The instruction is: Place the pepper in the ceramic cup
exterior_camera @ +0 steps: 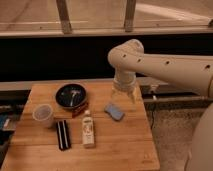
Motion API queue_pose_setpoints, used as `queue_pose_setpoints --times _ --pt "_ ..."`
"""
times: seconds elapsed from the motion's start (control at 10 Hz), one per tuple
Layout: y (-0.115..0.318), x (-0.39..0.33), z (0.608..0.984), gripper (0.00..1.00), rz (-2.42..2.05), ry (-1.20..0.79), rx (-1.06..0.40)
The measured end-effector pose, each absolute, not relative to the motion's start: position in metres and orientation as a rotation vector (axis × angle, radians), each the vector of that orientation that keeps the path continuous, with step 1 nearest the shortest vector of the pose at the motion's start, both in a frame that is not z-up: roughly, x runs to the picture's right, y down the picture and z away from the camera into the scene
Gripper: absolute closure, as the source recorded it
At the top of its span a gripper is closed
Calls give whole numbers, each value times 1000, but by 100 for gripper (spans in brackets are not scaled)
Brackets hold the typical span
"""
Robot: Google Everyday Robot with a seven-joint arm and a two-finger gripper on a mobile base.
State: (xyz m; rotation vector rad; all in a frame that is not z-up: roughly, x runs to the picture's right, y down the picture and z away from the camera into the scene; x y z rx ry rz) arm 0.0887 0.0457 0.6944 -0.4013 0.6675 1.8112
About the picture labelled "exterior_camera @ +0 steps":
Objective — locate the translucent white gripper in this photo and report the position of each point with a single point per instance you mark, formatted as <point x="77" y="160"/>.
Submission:
<point x="125" y="86"/>

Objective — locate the black bowl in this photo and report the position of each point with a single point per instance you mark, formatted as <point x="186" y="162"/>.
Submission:
<point x="71" y="96"/>

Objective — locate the white plastic bottle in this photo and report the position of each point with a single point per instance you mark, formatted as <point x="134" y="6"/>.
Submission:
<point x="88" y="138"/>

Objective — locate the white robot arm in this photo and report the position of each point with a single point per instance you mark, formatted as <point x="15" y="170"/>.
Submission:
<point x="194" y="73"/>

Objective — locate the blue sponge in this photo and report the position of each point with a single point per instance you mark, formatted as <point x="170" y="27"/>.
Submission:
<point x="114" y="111"/>

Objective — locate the black striped box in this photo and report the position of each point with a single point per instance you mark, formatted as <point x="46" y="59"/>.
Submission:
<point x="63" y="135"/>

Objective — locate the right metal frame post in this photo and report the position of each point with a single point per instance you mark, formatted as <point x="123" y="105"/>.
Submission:
<point x="129" y="15"/>

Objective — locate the metal frame post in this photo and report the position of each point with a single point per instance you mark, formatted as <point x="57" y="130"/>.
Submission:
<point x="129" y="15"/>
<point x="64" y="16"/>

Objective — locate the left metal frame post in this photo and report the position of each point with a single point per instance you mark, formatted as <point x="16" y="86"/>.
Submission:
<point x="64" y="16"/>

